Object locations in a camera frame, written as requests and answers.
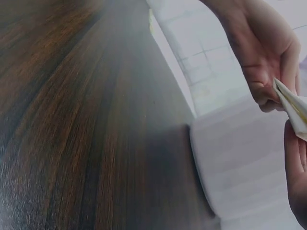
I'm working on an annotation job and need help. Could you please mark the person's right hand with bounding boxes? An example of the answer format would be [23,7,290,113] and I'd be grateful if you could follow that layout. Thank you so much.
[283,119,307,230]

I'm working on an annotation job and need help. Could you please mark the person's left hand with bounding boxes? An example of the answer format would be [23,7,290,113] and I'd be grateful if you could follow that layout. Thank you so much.
[201,0,302,114]

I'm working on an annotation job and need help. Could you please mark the white paper napkin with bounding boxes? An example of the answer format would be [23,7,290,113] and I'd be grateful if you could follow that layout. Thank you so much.
[272,77,307,142]

